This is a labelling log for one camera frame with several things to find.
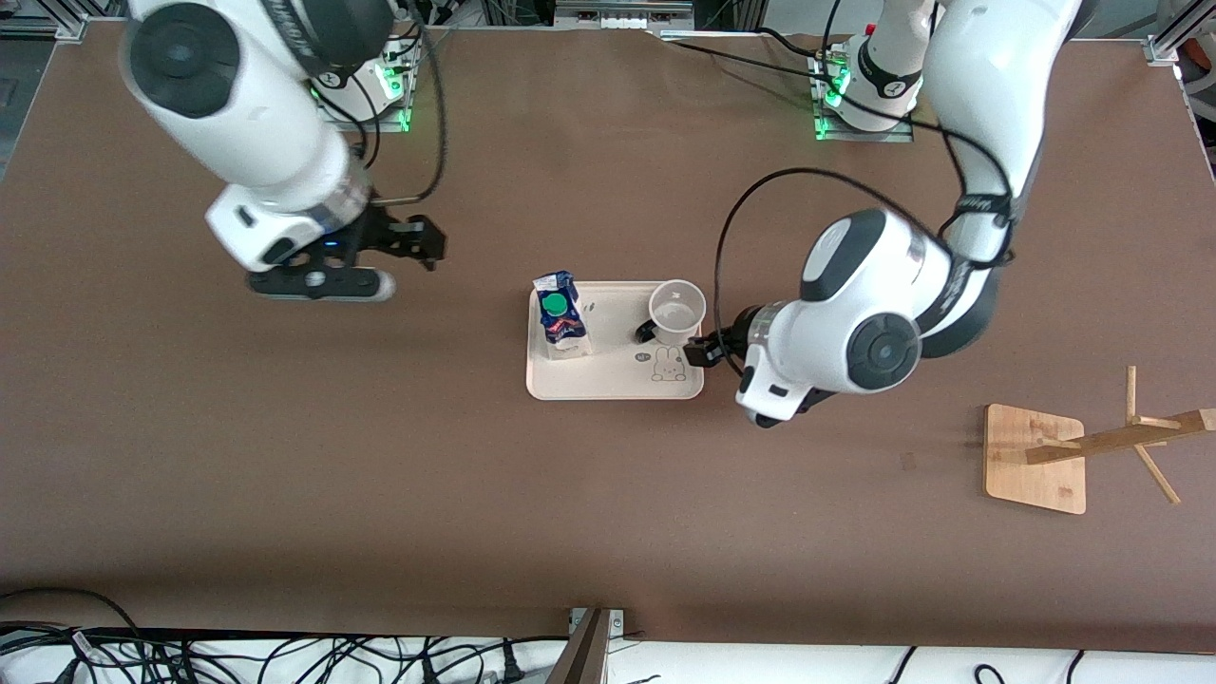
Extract white smiley face cup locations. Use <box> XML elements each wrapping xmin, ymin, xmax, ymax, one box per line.
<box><xmin>635</xmin><ymin>279</ymin><xmax>708</xmax><ymax>348</ymax></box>

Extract blue white milk carton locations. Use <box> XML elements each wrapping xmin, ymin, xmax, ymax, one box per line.
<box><xmin>532</xmin><ymin>271</ymin><xmax>592</xmax><ymax>362</ymax></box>

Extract beige rabbit print tray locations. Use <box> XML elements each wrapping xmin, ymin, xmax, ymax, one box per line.
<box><xmin>525</xmin><ymin>281</ymin><xmax>705</xmax><ymax>401</ymax></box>

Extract wooden cup stand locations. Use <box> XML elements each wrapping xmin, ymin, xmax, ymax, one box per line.
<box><xmin>983</xmin><ymin>366</ymin><xmax>1216</xmax><ymax>516</ymax></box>

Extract grey metal device box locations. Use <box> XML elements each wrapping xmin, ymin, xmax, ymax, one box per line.
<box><xmin>554</xmin><ymin>0</ymin><xmax>696</xmax><ymax>31</ymax></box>

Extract brown support beam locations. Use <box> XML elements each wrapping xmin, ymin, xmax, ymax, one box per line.
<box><xmin>544</xmin><ymin>608</ymin><xmax>611</xmax><ymax>684</ymax></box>

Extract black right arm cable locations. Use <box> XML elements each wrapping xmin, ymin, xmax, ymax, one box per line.
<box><xmin>347</xmin><ymin>27</ymin><xmax>448</xmax><ymax>205</ymax></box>

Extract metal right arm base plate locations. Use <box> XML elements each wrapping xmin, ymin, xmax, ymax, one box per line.
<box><xmin>318</xmin><ymin>47</ymin><xmax>420</xmax><ymax>133</ymax></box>

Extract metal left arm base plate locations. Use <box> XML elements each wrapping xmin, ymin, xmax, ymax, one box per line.
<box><xmin>812</xmin><ymin>47</ymin><xmax>916</xmax><ymax>143</ymax></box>

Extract small metal table bracket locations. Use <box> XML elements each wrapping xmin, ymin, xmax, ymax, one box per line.
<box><xmin>568</xmin><ymin>608</ymin><xmax>628</xmax><ymax>636</ymax></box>

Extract black base power cable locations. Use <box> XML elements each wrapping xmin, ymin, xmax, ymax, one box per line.
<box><xmin>655</xmin><ymin>28</ymin><xmax>839</xmax><ymax>83</ymax></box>

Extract black floor cable with plug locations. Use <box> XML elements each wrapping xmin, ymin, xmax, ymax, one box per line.
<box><xmin>492</xmin><ymin>636</ymin><xmax>529</xmax><ymax>684</ymax></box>

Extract black looped floor cable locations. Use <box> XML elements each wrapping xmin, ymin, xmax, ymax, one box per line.
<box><xmin>0</xmin><ymin>587</ymin><xmax>143</xmax><ymax>656</ymax></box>

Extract aluminium corner bracket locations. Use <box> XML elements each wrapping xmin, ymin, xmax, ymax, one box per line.
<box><xmin>1145</xmin><ymin>9</ymin><xmax>1216</xmax><ymax>67</ymax></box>

